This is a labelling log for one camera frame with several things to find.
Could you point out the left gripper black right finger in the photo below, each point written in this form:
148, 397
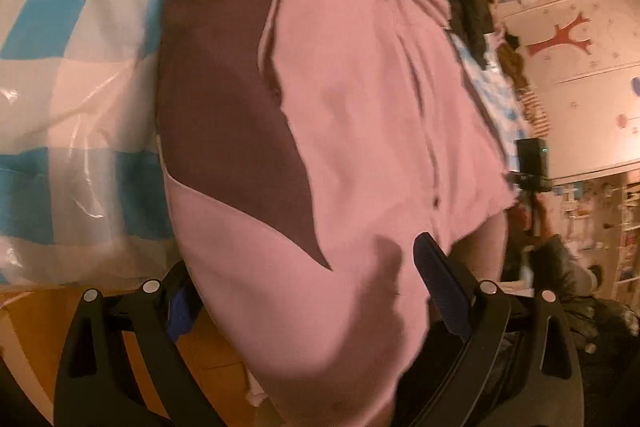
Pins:
517, 365

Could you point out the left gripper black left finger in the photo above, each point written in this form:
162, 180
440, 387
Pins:
96, 385

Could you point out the pink and brown hooded jacket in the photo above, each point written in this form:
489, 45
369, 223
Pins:
306, 144

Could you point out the person's right hand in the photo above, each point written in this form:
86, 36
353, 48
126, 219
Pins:
533, 219

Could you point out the striped garment at bedside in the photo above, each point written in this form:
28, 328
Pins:
534, 113

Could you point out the black folded jacket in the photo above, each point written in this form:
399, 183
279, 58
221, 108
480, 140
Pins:
471, 21

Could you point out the blue white checkered bed cover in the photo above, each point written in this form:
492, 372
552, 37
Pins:
83, 197

